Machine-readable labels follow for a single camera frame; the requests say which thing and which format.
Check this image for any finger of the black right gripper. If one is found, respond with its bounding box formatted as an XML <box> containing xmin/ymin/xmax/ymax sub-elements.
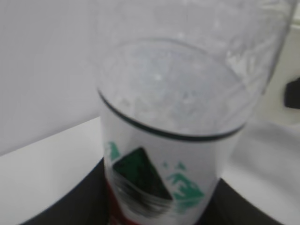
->
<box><xmin>284</xmin><ymin>78</ymin><xmax>300</xmax><ymax>109</ymax></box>

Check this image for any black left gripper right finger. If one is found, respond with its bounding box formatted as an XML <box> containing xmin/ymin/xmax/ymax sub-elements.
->
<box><xmin>199</xmin><ymin>179</ymin><xmax>300</xmax><ymax>225</ymax></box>

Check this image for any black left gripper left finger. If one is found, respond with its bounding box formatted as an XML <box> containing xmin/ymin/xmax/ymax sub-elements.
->
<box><xmin>23</xmin><ymin>160</ymin><xmax>108</xmax><ymax>225</ymax></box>

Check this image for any clear red-label water bottle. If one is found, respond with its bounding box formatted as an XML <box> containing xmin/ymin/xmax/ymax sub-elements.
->
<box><xmin>89</xmin><ymin>0</ymin><xmax>297</xmax><ymax>225</ymax></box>

